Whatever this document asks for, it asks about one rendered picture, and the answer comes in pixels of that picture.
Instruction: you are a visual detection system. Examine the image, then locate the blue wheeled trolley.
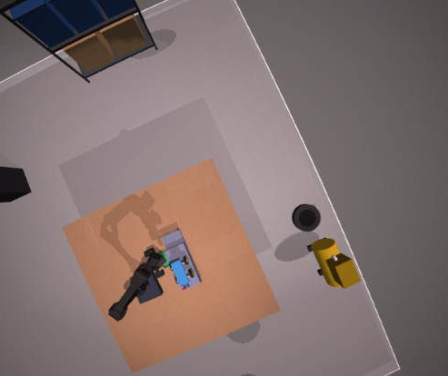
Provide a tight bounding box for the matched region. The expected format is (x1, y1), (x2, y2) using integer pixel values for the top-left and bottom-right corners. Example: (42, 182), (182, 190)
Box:
(170, 256), (194, 288)

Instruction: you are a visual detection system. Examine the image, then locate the green tray floor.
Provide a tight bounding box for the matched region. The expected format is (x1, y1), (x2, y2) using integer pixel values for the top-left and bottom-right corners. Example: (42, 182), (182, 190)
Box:
(160, 252), (170, 267)

